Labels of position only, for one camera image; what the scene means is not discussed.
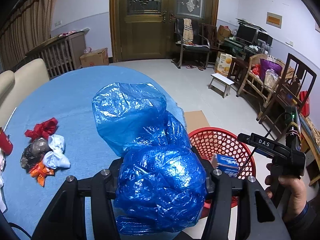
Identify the beige sofa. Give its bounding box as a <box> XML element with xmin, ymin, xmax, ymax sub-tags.
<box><xmin>0</xmin><ymin>58</ymin><xmax>50</xmax><ymax>128</ymax></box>

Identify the slim dark wooden chair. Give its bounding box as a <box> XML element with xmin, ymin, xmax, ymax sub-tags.
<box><xmin>201</xmin><ymin>23</ymin><xmax>225</xmax><ymax>53</ymax></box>

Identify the orange wall plaque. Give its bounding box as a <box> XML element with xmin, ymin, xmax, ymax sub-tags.
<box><xmin>266</xmin><ymin>12</ymin><xmax>283</xmax><ymax>28</ymax></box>

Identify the black cable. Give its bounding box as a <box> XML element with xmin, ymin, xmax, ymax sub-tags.
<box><xmin>269</xmin><ymin>112</ymin><xmax>290</xmax><ymax>137</ymax></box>
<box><xmin>7</xmin><ymin>221</ymin><xmax>32</xmax><ymax>239</ymax></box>

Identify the blue plastic bag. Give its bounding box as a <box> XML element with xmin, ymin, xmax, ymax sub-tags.
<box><xmin>92</xmin><ymin>82</ymin><xmax>207</xmax><ymax>235</ymax></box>

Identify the light wooden table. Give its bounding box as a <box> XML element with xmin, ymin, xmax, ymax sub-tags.
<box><xmin>300</xmin><ymin>116</ymin><xmax>320</xmax><ymax>187</ymax></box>

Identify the red-sided cardboard box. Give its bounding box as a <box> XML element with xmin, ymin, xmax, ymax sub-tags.
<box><xmin>184</xmin><ymin>110</ymin><xmax>210</xmax><ymax>140</ymax></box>

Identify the brown cardboard box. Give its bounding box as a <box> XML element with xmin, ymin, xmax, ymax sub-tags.
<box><xmin>80</xmin><ymin>48</ymin><xmax>109</xmax><ymax>68</ymax></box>

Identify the dark wooden side table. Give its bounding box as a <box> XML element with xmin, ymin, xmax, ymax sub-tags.
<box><xmin>227</xmin><ymin>57</ymin><xmax>250</xmax><ymax>87</ymax></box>

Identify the clear plastic bag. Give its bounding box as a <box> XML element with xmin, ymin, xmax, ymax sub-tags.
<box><xmin>264</xmin><ymin>69</ymin><xmax>280</xmax><ymax>85</ymax></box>

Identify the wooden crib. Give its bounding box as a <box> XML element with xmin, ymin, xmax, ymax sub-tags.
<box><xmin>25</xmin><ymin>36</ymin><xmax>74</xmax><ymax>79</ymax></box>

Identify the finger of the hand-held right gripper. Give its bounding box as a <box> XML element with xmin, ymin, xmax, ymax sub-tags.
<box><xmin>237</xmin><ymin>133</ymin><xmax>292</xmax><ymax>159</ymax></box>

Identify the blue white toothpaste box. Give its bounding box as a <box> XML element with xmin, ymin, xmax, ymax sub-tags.
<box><xmin>211</xmin><ymin>154</ymin><xmax>239</xmax><ymax>178</ymax></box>

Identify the grey brown cabinet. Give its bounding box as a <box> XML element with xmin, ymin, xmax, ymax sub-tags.
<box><xmin>59</xmin><ymin>29</ymin><xmax>90</xmax><ymax>69</ymax></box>

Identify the red paper bag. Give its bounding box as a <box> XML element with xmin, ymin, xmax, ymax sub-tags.
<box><xmin>299</xmin><ymin>91</ymin><xmax>310</xmax><ymax>117</ymax></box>

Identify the person's right forearm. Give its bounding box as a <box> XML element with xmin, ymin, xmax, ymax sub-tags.
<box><xmin>282</xmin><ymin>201</ymin><xmax>320</xmax><ymax>240</ymax></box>

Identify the wooden double door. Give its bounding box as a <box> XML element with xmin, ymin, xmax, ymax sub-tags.
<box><xmin>109</xmin><ymin>0</ymin><xmax>220</xmax><ymax>62</ymax></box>

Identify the white step stool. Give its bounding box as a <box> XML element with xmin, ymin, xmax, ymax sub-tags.
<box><xmin>208</xmin><ymin>73</ymin><xmax>235</xmax><ymax>98</ymax></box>

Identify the black metal chair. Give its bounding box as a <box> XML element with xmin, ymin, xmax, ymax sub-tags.
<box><xmin>171</xmin><ymin>18</ymin><xmax>212</xmax><ymax>70</ymax></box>

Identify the purple cushion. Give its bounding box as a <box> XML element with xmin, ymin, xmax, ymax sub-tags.
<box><xmin>259</xmin><ymin>58</ymin><xmax>283</xmax><ymax>79</ymax></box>

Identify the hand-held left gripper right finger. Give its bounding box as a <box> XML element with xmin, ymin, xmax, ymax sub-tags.
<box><xmin>191</xmin><ymin>146</ymin><xmax>292</xmax><ymax>240</ymax></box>

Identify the small black monitor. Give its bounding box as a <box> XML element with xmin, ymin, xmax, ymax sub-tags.
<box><xmin>257</xmin><ymin>31</ymin><xmax>273</xmax><ymax>45</ymax></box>

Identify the white thin stick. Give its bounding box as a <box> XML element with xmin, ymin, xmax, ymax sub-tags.
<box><xmin>4</xmin><ymin>107</ymin><xmax>17</xmax><ymax>132</ymax></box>

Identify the red plastic basket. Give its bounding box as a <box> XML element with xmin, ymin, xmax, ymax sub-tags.
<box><xmin>188</xmin><ymin>127</ymin><xmax>256</xmax><ymax>208</ymax></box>

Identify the rattan chair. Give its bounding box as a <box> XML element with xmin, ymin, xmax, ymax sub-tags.
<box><xmin>236</xmin><ymin>53</ymin><xmax>294</xmax><ymax>113</ymax></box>

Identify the large dark wooden chair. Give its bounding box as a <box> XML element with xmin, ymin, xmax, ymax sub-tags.
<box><xmin>257</xmin><ymin>53</ymin><xmax>317</xmax><ymax>140</ymax></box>

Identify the brown curtain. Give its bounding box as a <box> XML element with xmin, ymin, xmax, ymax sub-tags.
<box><xmin>0</xmin><ymin>0</ymin><xmax>60</xmax><ymax>72</ymax></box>

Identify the blue tablecloth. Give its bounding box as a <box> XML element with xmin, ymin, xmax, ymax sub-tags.
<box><xmin>0</xmin><ymin>65</ymin><xmax>187</xmax><ymax>240</ymax></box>

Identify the glass computer desk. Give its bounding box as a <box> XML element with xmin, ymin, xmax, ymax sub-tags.
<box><xmin>224</xmin><ymin>37</ymin><xmax>273</xmax><ymax>60</ymax></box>

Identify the black plastic bag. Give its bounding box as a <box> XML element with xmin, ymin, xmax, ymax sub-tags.
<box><xmin>20</xmin><ymin>137</ymin><xmax>50</xmax><ymax>173</ymax></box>

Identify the white paper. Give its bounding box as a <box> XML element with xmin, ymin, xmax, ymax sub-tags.
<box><xmin>0</xmin><ymin>175</ymin><xmax>8</xmax><ymax>213</ymax></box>

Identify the person's right hand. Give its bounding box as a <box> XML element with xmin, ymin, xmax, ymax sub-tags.
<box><xmin>265</xmin><ymin>162</ymin><xmax>309</xmax><ymax>222</ymax></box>

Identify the orange red plastic bag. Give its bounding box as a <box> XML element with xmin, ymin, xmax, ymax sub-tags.
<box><xmin>28</xmin><ymin>162</ymin><xmax>55</xmax><ymax>187</ymax></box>

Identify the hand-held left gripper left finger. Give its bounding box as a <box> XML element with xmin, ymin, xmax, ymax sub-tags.
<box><xmin>31</xmin><ymin>158</ymin><xmax>122</xmax><ymax>240</ymax></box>

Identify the orange print carton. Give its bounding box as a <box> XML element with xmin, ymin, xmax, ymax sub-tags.
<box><xmin>214</xmin><ymin>52</ymin><xmax>237</xmax><ymax>77</ymax></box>

